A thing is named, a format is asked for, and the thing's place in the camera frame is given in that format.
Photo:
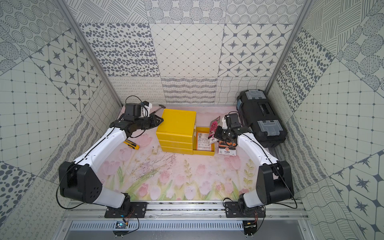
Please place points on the aluminium frame rail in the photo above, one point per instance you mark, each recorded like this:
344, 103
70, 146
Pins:
189, 210

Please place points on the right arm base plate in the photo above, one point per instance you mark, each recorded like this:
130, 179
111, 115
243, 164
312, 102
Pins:
240, 210

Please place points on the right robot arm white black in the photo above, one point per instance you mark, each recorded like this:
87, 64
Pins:
274, 179

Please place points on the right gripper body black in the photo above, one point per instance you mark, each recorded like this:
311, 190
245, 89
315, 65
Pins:
223, 134

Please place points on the black plastic toolbox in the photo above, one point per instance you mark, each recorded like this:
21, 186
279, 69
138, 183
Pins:
257, 113

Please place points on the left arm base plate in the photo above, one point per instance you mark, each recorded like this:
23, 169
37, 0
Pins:
133, 209

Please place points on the yellow black utility knife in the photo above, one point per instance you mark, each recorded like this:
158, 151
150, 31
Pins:
131, 144

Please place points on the dark orange fruit seed bag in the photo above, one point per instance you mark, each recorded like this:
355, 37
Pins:
227, 148

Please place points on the yellow plastic drawer cabinet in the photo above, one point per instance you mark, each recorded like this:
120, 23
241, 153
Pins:
177, 133

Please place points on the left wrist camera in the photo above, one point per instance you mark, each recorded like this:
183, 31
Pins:
133, 111

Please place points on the orange white label seed bag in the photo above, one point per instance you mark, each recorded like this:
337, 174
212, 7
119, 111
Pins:
202, 142

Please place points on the hammer with black handle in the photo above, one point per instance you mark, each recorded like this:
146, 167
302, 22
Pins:
160, 107

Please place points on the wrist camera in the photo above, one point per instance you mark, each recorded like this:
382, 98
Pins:
133, 111
231, 121

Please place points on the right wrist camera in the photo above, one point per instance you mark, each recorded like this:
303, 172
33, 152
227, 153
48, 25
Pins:
231, 121

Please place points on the magenta flower seed bag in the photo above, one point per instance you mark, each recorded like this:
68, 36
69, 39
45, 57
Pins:
213, 127

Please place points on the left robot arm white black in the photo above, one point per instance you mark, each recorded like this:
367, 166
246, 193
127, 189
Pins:
79, 180

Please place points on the white slotted cable duct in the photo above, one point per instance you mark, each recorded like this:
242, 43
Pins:
156, 225

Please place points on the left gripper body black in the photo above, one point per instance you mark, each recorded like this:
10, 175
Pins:
149, 121

